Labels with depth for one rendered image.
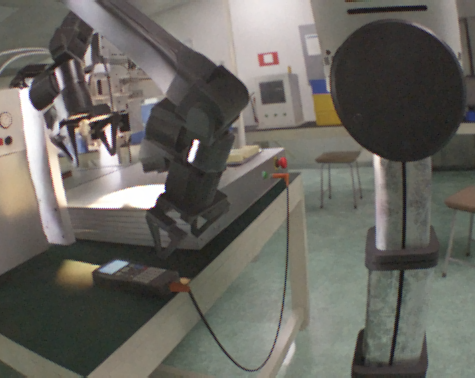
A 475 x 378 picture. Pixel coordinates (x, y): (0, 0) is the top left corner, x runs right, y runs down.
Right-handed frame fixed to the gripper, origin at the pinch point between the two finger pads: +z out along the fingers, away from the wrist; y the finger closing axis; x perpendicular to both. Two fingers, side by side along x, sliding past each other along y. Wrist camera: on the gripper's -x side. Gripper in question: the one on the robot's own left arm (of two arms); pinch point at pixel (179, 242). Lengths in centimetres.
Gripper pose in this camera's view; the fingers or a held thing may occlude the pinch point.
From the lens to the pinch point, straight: 61.2
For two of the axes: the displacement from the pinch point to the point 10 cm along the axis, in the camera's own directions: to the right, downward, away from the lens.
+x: 8.3, 4.8, -3.0
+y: -4.6, 2.7, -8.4
